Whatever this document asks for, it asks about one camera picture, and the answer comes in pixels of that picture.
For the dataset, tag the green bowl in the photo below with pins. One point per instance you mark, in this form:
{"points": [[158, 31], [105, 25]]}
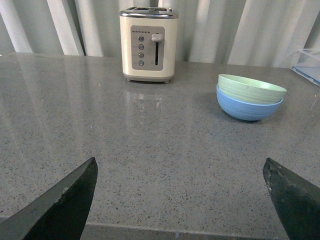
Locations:
{"points": [[250, 90]]}

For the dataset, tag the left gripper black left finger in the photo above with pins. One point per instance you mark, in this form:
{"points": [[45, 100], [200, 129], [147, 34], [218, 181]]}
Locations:
{"points": [[58, 214]]}

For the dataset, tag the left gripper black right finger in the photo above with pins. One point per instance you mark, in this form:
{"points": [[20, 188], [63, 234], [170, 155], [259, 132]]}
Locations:
{"points": [[296, 201]]}

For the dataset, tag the clear plastic container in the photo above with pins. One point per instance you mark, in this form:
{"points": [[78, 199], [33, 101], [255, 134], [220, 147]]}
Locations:
{"points": [[308, 64]]}

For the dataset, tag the cream toaster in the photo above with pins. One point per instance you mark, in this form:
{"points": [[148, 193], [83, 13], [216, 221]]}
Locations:
{"points": [[148, 43]]}

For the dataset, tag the blue bowl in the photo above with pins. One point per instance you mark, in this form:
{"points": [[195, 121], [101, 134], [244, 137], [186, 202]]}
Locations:
{"points": [[244, 110]]}

